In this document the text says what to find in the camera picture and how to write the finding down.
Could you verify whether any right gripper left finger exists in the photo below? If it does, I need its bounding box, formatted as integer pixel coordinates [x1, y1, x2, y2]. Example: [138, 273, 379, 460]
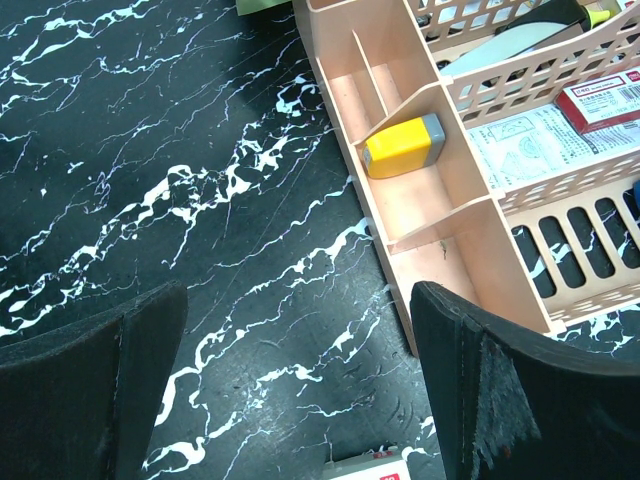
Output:
[1, 282, 188, 479]

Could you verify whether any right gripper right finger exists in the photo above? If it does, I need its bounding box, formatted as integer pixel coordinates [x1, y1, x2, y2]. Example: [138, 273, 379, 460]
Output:
[410, 281, 639, 479]

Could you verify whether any green candy packet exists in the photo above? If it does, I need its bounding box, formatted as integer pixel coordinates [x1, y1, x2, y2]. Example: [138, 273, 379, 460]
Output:
[236, 0, 290, 16]

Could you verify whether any white rectangular box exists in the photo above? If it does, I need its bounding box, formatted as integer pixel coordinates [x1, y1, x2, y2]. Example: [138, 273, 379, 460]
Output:
[322, 447, 410, 480]

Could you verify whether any blue white item pack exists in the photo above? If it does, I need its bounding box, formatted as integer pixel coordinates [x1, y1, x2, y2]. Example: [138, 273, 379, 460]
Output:
[632, 180, 640, 219]

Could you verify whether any white plastic packet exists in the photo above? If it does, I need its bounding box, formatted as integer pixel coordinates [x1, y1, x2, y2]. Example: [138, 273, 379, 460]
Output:
[468, 104, 639, 189]

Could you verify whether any orange desk file organizer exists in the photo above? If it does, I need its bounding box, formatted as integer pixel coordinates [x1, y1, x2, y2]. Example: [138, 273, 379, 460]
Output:
[293, 1, 639, 337]

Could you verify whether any small yellow box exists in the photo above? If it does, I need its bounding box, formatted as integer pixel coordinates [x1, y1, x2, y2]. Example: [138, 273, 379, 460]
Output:
[362, 113, 446, 179]

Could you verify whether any black yellow utility knife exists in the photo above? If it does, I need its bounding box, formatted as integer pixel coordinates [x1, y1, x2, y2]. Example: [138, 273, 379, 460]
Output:
[440, 1, 620, 76]

